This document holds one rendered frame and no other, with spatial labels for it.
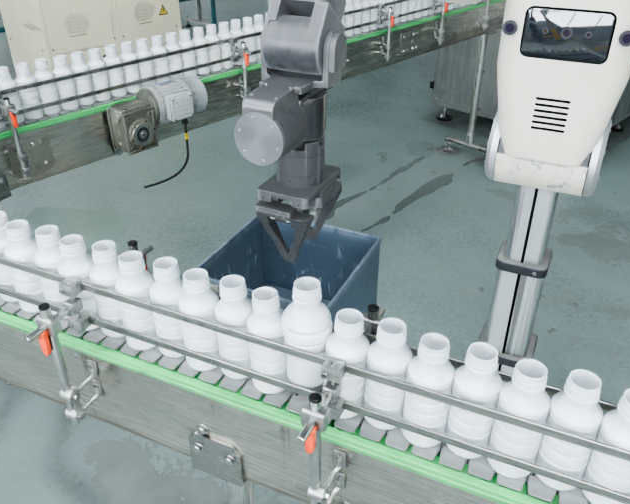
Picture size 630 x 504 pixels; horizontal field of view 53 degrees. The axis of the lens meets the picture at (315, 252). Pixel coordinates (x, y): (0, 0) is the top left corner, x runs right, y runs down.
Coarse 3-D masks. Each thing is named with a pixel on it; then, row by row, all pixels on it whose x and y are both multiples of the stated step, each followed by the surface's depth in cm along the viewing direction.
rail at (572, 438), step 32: (0, 288) 110; (96, 288) 98; (96, 320) 102; (192, 320) 92; (192, 352) 96; (288, 352) 87; (416, 352) 86; (288, 384) 90; (384, 384) 82; (384, 416) 85; (512, 416) 75; (480, 448) 80; (608, 448) 72; (576, 480) 76
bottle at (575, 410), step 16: (576, 384) 76; (592, 384) 75; (560, 400) 75; (576, 400) 73; (592, 400) 73; (560, 416) 75; (576, 416) 74; (592, 416) 74; (576, 432) 74; (592, 432) 74; (544, 448) 78; (560, 448) 76; (576, 448) 75; (544, 464) 79; (560, 464) 77; (576, 464) 77; (544, 480) 80
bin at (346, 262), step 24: (240, 240) 147; (264, 240) 159; (288, 240) 156; (312, 240) 152; (336, 240) 149; (360, 240) 146; (216, 264) 140; (240, 264) 150; (264, 264) 162; (288, 264) 159; (312, 264) 156; (336, 264) 153; (360, 264) 134; (216, 288) 130; (288, 288) 163; (336, 288) 156; (360, 288) 138; (336, 312) 127
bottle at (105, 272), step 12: (108, 240) 100; (96, 252) 98; (108, 252) 98; (96, 264) 99; (108, 264) 99; (96, 276) 99; (108, 276) 99; (108, 288) 100; (96, 300) 102; (108, 300) 101; (108, 312) 102; (120, 312) 103; (120, 324) 104; (120, 336) 105
